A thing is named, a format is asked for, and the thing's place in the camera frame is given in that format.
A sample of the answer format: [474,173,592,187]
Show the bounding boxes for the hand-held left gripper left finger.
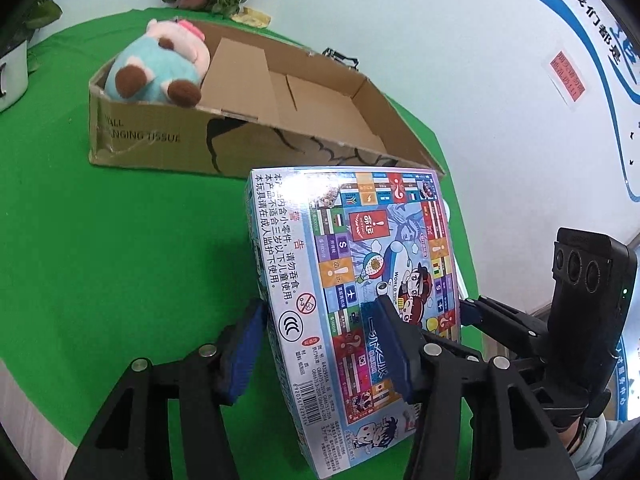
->
[65,297,268,480]

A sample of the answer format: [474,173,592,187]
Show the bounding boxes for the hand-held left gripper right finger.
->
[367,295,581,480]

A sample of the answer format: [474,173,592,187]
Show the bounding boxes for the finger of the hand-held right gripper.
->
[459,296,551,335]
[481,331,548,362]

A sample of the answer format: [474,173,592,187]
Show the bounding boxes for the colourful board game box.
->
[244,166,463,479]

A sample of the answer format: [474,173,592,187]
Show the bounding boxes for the brown cardboard box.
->
[88,19,447,181]

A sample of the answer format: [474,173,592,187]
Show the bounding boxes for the person's right forearm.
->
[555,412,640,480]

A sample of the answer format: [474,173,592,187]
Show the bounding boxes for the green tablecloth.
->
[0,7,478,480]

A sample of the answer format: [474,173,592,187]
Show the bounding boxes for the pink and blue plush toy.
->
[104,17,212,109]

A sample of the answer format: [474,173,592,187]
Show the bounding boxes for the black clip tool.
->
[322,47,362,72]

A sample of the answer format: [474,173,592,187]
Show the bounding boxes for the leafy green potted plant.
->
[22,0,63,73]

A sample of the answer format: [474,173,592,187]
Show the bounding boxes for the red wall note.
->
[542,50,590,107]

